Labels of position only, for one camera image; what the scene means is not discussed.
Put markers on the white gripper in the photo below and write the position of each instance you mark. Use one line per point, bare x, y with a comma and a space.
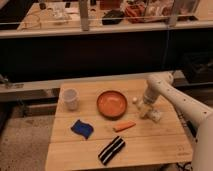
144, 109

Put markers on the white plastic bottle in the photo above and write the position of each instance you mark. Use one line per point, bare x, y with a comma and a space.
154, 114

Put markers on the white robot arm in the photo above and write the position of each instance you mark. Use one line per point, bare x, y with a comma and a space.
199, 114

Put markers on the orange carrot piece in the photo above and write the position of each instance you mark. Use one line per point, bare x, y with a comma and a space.
123, 126

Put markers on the orange bowl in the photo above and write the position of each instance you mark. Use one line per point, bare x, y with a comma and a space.
111, 104

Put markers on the black white striped cloth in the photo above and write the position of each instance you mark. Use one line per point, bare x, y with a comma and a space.
111, 150

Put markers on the blue cloth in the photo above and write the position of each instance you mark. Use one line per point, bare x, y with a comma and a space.
82, 128

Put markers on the translucent plastic cup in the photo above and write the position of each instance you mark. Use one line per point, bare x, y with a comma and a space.
70, 98

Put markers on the orange red bag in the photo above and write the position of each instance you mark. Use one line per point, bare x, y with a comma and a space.
135, 13

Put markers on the black bag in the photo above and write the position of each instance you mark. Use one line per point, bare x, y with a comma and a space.
112, 17

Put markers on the grey metal post right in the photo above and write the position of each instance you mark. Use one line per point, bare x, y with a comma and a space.
172, 20

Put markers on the grey metal post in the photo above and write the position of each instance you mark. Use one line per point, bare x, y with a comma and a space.
172, 20
83, 9

